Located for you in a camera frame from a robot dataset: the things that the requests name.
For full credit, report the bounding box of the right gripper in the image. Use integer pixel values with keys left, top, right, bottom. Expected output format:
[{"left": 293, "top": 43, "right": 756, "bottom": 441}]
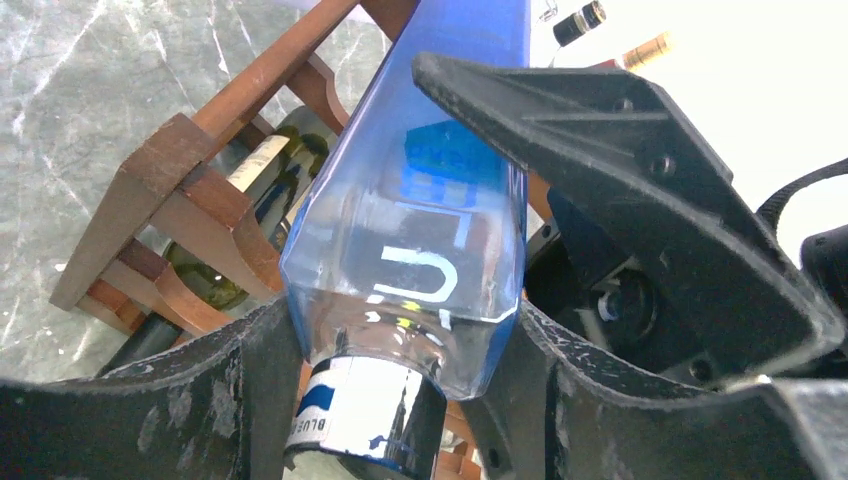
[{"left": 412, "top": 53, "right": 847, "bottom": 381}]

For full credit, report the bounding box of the brown wooden wine rack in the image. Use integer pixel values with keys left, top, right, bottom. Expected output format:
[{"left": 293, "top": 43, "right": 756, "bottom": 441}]
[{"left": 82, "top": 1, "right": 532, "bottom": 479}]

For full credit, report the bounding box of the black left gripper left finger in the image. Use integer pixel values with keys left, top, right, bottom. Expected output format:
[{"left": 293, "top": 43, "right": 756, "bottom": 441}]
[{"left": 1, "top": 296, "right": 302, "bottom": 479}]

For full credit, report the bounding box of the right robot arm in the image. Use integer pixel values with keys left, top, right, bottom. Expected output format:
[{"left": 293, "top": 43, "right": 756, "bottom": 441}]
[{"left": 412, "top": 53, "right": 847, "bottom": 384}]

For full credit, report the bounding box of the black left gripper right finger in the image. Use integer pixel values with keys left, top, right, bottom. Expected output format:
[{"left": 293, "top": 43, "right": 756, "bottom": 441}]
[{"left": 462, "top": 303, "right": 847, "bottom": 479}]

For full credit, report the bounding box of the blue square glass bottle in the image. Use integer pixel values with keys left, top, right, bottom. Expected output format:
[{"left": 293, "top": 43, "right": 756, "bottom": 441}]
[{"left": 280, "top": 1, "right": 531, "bottom": 479}]

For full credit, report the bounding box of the brown bottle gold foil top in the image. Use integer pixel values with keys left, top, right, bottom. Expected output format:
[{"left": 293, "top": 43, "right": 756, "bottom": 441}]
[{"left": 591, "top": 31, "right": 674, "bottom": 71}]

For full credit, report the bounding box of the clear square whisky bottle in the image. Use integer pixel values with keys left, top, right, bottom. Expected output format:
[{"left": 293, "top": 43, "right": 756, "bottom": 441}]
[{"left": 537, "top": 0, "right": 607, "bottom": 47}]

